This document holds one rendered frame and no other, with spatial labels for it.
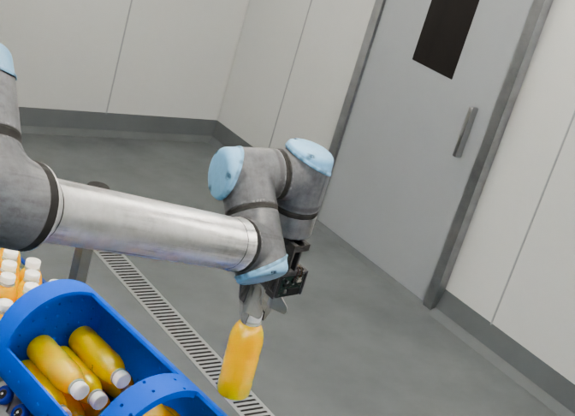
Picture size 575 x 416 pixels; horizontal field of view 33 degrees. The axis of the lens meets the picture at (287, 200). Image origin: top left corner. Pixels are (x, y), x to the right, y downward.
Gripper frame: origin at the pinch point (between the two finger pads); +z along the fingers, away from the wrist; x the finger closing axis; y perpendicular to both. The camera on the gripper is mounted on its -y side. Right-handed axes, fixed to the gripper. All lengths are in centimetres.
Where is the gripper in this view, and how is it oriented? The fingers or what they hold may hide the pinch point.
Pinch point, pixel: (252, 313)
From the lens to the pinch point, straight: 190.9
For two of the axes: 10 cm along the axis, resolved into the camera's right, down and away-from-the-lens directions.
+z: -2.7, 8.7, 4.1
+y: 5.9, 4.8, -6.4
